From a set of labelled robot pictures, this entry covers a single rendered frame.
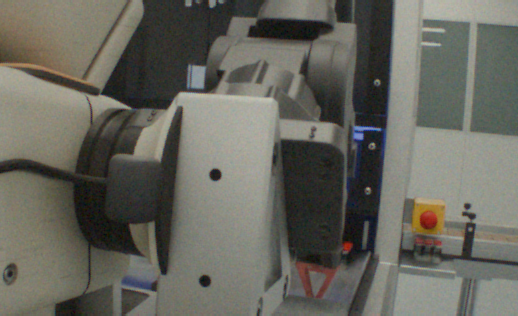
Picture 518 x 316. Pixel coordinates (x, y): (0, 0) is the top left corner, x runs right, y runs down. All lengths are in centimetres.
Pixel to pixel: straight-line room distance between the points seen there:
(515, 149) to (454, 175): 72
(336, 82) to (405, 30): 83
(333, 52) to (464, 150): 545
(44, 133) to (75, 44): 10
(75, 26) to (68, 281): 16
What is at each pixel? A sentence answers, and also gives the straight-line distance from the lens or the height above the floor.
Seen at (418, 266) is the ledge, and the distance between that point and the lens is 123.
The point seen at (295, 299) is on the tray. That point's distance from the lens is 88.
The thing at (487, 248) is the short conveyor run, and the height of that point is 92.
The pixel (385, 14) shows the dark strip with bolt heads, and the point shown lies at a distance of 120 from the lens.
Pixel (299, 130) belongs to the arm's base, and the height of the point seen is 121.
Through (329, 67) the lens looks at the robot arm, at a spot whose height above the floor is 125.
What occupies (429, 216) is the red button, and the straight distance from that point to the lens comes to 116.
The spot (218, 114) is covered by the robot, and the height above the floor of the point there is 122.
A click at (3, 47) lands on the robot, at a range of 32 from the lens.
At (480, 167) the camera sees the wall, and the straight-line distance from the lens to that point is 584.
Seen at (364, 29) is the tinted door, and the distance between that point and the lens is 120.
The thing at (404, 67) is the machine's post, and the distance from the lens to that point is 118.
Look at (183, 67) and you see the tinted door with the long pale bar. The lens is 132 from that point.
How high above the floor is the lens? 123
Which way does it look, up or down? 6 degrees down
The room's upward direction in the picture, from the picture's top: 4 degrees clockwise
